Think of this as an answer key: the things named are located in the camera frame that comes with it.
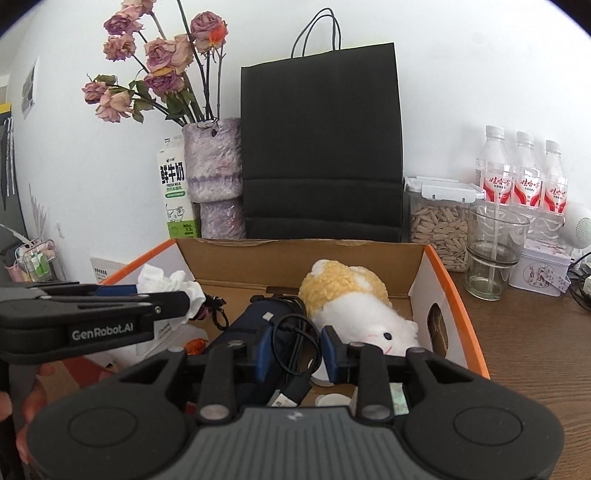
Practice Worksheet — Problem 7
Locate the clear glass cup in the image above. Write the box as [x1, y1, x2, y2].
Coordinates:
[465, 204, 532, 302]

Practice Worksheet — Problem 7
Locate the wire rack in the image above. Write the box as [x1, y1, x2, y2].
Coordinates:
[0, 224, 59, 285]

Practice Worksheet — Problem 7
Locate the clear seed container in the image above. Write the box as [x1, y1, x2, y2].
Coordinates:
[404, 176, 486, 273]

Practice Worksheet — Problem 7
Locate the person's left hand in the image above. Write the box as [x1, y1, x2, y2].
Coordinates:
[16, 364, 58, 467]

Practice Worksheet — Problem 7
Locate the red cardboard box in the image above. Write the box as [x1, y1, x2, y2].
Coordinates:
[60, 237, 491, 416]

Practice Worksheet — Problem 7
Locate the black multi-head charging cable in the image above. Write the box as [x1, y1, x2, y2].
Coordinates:
[264, 295, 325, 409]

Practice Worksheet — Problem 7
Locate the dried rose bouquet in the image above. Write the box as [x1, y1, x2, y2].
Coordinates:
[82, 0, 230, 128]

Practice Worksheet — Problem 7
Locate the white round speaker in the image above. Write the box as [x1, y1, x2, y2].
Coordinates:
[560, 202, 591, 260]

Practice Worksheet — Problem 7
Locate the pale dried grass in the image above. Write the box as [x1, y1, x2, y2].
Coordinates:
[28, 184, 49, 241]

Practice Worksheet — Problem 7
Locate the white tin box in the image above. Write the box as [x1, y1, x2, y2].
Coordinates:
[508, 239, 574, 296]

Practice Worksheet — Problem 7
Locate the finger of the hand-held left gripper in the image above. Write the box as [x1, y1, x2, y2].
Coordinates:
[39, 290, 191, 324]
[27, 283, 140, 297]

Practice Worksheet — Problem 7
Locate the white tissue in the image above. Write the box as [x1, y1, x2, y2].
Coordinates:
[137, 264, 206, 324]

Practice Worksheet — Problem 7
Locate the white lid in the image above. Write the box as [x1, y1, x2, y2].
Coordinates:
[316, 392, 355, 409]

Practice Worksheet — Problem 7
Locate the dark blue pouch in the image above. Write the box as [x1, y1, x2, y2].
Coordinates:
[203, 298, 324, 408]

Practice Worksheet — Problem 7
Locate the green white milk carton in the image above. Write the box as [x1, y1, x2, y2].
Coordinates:
[157, 135, 203, 240]

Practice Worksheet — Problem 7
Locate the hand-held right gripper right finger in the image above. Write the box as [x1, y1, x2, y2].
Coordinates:
[321, 325, 483, 424]

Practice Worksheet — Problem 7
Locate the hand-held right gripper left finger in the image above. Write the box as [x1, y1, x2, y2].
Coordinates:
[99, 325, 278, 425]

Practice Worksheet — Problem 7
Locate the yellow white plush toy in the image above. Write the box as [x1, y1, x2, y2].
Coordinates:
[298, 259, 420, 359]

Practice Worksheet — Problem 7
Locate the black paper bag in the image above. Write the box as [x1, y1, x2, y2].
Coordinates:
[240, 8, 405, 243]

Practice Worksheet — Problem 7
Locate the purple white vase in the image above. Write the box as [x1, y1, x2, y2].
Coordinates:
[181, 117, 246, 240]

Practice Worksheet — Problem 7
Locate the wall poster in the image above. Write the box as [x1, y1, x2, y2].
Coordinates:
[21, 58, 39, 121]

